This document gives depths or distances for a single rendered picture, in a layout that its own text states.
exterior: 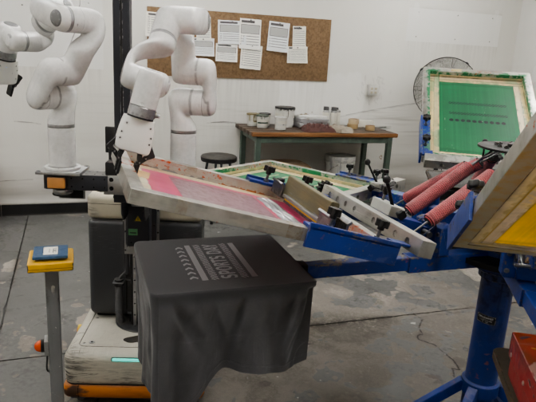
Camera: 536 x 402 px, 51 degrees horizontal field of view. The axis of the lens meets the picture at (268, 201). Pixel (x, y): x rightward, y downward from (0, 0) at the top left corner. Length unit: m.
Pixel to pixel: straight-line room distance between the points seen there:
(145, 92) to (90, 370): 1.48
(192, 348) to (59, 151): 0.90
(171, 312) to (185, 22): 0.87
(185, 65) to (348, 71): 4.17
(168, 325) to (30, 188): 4.12
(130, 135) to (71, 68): 0.50
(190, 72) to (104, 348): 1.32
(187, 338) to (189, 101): 0.84
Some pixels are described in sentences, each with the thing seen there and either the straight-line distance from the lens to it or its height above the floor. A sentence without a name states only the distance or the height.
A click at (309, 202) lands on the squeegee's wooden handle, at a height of 1.14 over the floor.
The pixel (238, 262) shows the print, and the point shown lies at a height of 0.95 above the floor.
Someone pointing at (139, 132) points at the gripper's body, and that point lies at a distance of 1.62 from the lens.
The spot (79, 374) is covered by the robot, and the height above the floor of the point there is 0.17.
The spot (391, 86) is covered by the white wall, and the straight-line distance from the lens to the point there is 6.33.
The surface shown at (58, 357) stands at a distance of 1.98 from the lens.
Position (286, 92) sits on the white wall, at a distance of 5.81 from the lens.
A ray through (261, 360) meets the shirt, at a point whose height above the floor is 0.71.
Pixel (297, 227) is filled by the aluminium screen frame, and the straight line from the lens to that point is 1.51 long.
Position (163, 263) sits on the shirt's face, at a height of 0.95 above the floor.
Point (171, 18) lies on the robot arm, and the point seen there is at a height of 1.68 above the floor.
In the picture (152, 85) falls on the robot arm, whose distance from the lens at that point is 1.60.
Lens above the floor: 1.60
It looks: 15 degrees down
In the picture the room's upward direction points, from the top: 3 degrees clockwise
